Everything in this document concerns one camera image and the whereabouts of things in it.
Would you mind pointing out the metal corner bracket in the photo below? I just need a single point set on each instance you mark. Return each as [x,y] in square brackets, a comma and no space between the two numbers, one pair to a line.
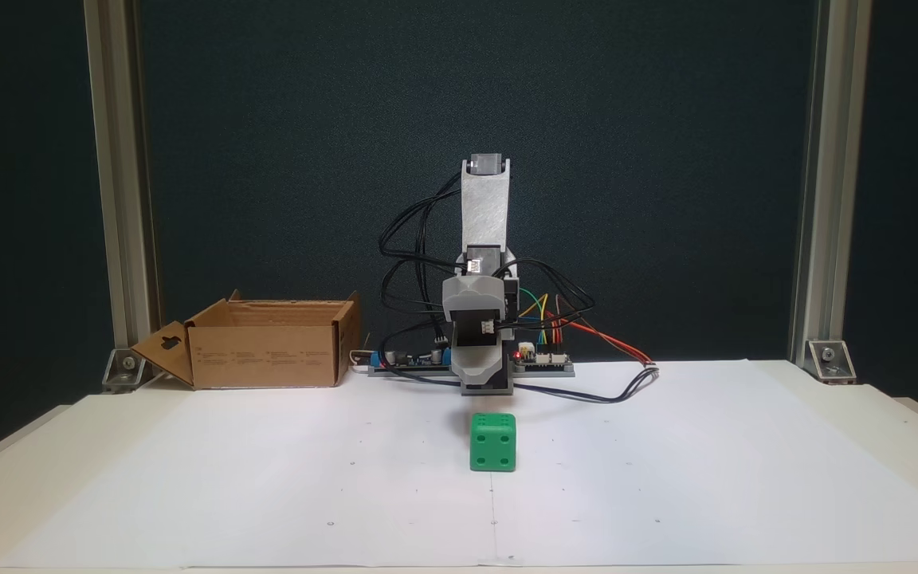
[124,368]
[829,359]

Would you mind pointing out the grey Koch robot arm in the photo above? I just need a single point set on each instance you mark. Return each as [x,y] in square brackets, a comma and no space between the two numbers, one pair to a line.
[484,207]

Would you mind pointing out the green die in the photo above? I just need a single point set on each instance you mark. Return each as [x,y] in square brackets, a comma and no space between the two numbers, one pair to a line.
[493,446]

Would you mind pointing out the brown cardboard box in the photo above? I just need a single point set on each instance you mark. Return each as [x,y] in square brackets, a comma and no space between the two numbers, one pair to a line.
[260,355]

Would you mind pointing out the motor controller circuit board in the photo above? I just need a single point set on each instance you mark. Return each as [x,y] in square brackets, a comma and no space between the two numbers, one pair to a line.
[543,360]

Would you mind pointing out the grey mounting plate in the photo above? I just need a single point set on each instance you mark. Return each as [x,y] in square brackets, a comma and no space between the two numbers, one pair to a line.
[555,371]

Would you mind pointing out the blue power circuit board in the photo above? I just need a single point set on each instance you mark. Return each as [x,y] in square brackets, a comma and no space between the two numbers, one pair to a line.
[411,360]

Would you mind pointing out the aluminium frame post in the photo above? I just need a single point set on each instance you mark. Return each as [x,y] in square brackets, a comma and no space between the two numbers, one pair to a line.
[829,159]
[112,159]

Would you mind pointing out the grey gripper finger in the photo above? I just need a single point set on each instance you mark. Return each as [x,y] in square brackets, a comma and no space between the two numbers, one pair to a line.
[476,365]
[508,368]

